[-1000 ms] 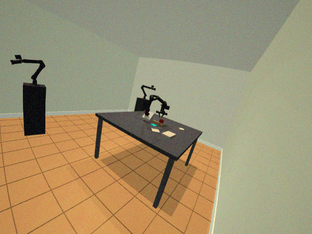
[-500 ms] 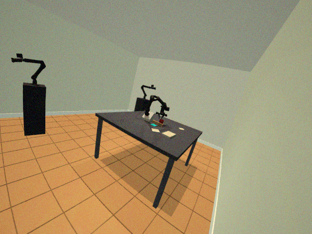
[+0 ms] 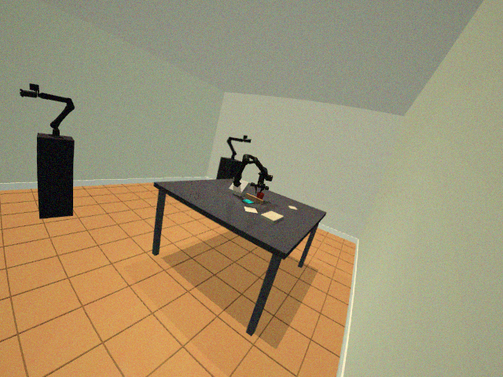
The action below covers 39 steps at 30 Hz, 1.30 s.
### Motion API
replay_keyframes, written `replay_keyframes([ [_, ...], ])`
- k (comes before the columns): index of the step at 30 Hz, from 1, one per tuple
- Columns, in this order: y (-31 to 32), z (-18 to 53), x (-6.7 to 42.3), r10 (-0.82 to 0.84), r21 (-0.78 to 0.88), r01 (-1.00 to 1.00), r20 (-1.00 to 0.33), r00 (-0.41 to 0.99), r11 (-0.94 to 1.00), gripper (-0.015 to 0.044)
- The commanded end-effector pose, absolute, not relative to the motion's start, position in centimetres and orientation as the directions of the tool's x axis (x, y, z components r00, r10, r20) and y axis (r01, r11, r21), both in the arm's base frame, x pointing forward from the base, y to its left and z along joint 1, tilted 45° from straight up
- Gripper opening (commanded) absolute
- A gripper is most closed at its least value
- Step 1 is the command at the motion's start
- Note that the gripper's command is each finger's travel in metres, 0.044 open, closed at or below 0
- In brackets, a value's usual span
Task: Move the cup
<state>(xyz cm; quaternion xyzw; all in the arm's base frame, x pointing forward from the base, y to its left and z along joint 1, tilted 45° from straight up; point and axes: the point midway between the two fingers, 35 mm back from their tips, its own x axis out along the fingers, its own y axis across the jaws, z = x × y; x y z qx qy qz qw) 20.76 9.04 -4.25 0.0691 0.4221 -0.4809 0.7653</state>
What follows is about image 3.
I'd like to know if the small beige square pad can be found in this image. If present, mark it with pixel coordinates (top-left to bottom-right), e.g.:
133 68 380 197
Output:
244 207 258 214

